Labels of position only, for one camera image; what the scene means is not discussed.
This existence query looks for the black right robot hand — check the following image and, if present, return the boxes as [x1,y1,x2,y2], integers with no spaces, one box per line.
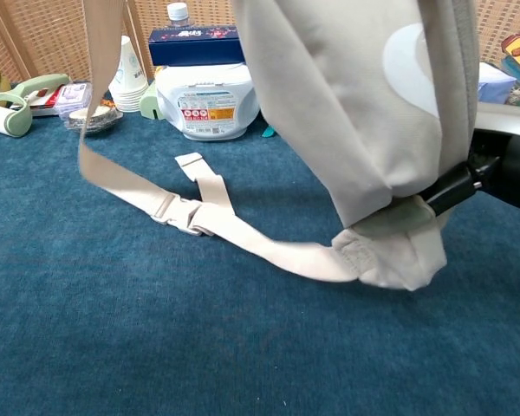
[423,128,520,218]

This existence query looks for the beige Nike waist bag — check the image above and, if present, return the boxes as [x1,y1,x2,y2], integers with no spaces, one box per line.
[77,0,480,292]

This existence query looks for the light blue tissue pack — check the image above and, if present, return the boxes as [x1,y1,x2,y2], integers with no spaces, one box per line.
[476,62,518,106]

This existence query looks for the white laundry pod tub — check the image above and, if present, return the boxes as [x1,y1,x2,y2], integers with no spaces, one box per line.
[154,62,263,141]

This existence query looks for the navy gift box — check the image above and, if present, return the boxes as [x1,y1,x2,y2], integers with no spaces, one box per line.
[148,24,244,68]

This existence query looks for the blue carpet table cover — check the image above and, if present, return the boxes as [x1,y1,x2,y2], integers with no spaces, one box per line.
[0,80,520,416]

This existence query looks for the clear plastic water bottle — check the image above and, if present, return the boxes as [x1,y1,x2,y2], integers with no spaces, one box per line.
[166,2,190,29]

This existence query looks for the small pale green holder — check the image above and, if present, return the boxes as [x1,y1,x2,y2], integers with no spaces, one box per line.
[139,81,159,120]

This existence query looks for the stack of white paper cups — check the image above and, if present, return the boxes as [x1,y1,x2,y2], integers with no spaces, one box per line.
[108,35,151,114]

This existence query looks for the small clear purple box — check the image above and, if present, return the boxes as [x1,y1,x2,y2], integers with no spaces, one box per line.
[54,81,94,121]

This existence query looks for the red white flat box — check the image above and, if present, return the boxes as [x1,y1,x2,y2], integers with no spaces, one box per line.
[29,84,67,118]

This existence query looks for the wicker folding screen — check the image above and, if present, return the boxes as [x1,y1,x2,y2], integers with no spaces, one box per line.
[0,0,520,86]

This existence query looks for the green white lint roller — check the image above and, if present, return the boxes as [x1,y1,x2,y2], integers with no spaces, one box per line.
[0,73,73,139]

